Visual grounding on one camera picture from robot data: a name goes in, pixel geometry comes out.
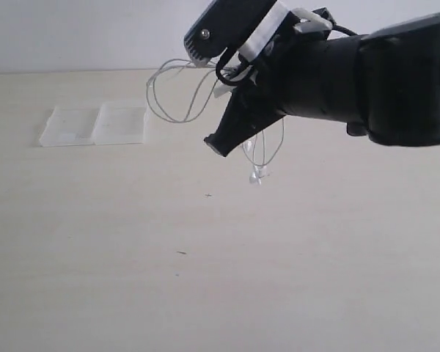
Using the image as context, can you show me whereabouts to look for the right wrist camera grey black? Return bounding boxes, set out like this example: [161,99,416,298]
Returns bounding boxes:
[183,0,289,67]

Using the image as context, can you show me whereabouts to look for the right robot arm dark grey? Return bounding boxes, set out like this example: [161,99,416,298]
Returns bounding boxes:
[205,12,440,156]

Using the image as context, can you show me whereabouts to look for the clear plastic storage case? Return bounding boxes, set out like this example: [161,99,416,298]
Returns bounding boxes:
[38,100,151,147]

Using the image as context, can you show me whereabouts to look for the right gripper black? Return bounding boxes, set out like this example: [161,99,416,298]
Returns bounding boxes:
[204,7,367,157]

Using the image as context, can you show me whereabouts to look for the white wired earphones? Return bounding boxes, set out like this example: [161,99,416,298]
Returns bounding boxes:
[145,58,285,188]

